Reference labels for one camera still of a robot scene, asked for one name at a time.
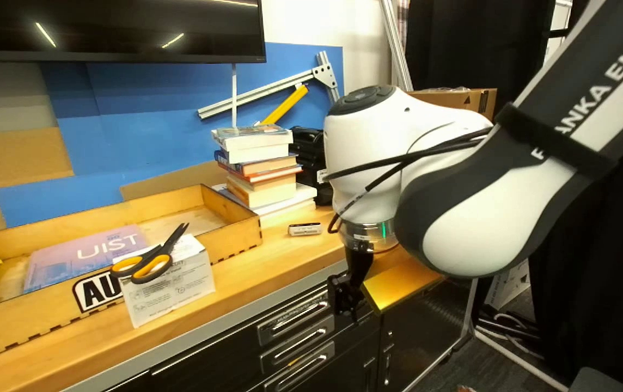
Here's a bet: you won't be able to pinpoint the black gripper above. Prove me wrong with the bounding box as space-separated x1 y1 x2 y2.
326 241 377 317

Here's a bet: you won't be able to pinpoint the yellow handled scissors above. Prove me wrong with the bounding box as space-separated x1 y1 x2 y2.
106 221 192 285

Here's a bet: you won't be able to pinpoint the thick cream book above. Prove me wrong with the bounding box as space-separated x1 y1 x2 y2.
223 173 302 211

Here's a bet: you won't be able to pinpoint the white floor box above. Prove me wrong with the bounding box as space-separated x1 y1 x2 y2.
484 259 535 311

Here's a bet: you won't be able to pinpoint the wooden tray box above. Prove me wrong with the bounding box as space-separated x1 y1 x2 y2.
0 181 266 370

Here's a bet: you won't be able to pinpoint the black white letter sticker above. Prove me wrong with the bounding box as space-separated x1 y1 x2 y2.
69 267 129 317

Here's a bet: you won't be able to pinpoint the thin dark cover book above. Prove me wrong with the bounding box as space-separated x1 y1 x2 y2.
214 149 299 168

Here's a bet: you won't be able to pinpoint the purple UIST booklet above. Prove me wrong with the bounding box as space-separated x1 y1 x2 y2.
22 222 157 296

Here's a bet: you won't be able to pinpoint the brown cardboard box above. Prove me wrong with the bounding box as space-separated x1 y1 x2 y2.
408 86 501 123

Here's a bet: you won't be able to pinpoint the black flat screen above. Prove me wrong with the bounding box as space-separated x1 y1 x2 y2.
0 0 270 65

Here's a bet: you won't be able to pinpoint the white paper card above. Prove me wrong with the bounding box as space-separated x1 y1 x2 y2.
119 232 217 332

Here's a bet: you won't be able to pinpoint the black workbench cabinet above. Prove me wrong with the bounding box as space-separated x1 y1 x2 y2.
64 264 474 392

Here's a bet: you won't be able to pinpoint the grey stand leg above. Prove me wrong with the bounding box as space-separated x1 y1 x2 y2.
403 278 481 392

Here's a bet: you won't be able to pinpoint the grey metal pole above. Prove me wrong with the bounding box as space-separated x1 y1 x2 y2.
378 0 416 94

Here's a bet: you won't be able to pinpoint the aluminium bracket rail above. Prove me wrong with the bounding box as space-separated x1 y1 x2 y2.
194 49 343 123

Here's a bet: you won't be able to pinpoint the black boxy device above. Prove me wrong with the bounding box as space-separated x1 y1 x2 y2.
290 124 338 209

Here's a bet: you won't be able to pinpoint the black grey workbench drawer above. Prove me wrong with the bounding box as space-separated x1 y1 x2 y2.
252 280 343 350

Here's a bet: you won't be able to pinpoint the black cabinet drawer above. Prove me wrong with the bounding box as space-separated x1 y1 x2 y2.
258 342 341 392
254 317 340 377

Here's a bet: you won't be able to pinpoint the small silver black stapler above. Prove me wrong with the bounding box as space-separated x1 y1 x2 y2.
286 221 326 241

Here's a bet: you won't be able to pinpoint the teal cover book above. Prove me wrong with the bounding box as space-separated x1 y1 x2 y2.
208 123 296 157

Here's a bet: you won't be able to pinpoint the black curtain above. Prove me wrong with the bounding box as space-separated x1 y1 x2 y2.
406 0 623 392

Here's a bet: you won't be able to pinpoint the red cover book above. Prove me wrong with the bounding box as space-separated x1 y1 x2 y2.
216 154 304 180

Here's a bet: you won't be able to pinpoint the yellow bar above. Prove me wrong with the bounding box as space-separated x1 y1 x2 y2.
258 82 312 131

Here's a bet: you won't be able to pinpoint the thin white rod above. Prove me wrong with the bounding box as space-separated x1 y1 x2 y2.
228 63 242 133

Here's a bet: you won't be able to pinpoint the flat white book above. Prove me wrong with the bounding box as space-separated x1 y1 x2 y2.
212 181 323 221

